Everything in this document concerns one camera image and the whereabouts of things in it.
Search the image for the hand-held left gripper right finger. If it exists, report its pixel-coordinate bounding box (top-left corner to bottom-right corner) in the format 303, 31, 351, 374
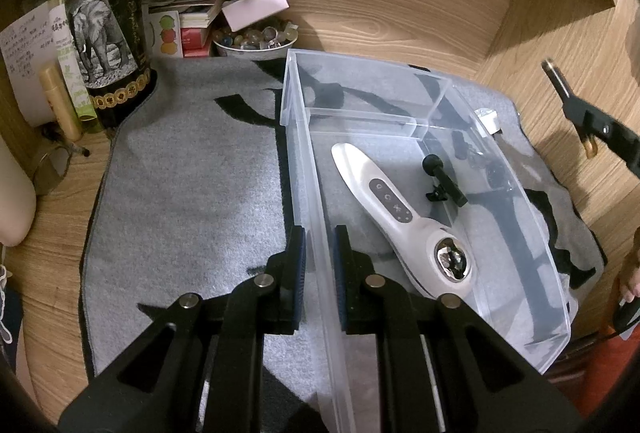
332, 224, 583, 433

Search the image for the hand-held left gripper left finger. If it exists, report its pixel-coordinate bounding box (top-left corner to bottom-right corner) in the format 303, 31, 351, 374
57, 225, 307, 433

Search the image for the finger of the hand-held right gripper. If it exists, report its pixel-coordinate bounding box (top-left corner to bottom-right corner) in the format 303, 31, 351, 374
541, 58, 640, 179

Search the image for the white handheld massager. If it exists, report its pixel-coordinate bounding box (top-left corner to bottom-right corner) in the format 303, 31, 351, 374
331, 142, 473, 299

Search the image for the white charger plug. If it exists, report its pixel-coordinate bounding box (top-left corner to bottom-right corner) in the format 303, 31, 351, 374
475, 107, 502, 135

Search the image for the black clip microphone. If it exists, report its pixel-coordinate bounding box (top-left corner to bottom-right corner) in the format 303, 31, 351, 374
422, 154, 469, 208

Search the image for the clear plastic storage box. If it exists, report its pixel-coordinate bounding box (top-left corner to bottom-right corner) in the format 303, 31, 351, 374
280, 48, 573, 433

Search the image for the person's right hand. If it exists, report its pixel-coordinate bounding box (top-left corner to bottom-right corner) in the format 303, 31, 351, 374
617, 225, 640, 306

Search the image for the orange red cloth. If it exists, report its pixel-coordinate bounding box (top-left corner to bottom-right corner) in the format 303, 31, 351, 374
582, 325, 640, 374

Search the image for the grey mat with black pattern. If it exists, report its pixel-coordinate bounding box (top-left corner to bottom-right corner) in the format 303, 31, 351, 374
82, 56, 608, 433

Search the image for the white bowl of stones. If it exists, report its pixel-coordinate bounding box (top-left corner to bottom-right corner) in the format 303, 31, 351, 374
212, 20, 299, 60

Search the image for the pale pink card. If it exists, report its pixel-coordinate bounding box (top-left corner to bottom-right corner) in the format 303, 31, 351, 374
221, 0, 291, 32

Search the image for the stack of books and papers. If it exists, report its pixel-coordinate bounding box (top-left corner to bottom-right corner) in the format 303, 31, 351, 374
142, 0, 291, 59

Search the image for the white box with fruit print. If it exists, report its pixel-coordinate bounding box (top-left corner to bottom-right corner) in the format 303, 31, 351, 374
147, 9, 181, 59

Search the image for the small clear glass jar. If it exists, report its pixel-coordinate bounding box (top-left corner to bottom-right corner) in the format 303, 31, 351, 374
32, 143, 91, 195

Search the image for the yellow tube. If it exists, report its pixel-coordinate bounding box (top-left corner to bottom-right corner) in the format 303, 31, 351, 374
39, 66, 83, 141

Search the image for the pale pink mug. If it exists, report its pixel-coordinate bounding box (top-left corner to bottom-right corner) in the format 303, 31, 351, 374
0, 133, 38, 246

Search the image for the green and white tube bottle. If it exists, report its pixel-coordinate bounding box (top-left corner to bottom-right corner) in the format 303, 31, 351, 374
47, 0, 106, 134

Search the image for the white handwritten note paper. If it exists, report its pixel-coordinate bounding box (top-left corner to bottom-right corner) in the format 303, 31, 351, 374
0, 8, 63, 126

